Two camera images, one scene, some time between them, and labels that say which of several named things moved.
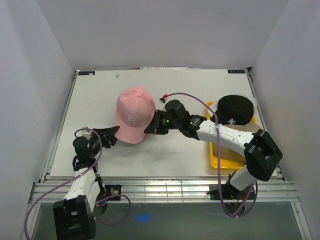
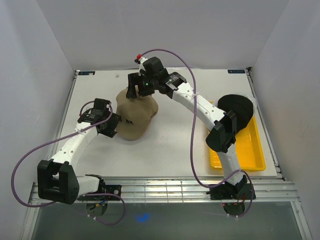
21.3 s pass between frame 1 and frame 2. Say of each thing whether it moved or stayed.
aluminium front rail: stayed
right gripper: moved
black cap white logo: stayed
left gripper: moved
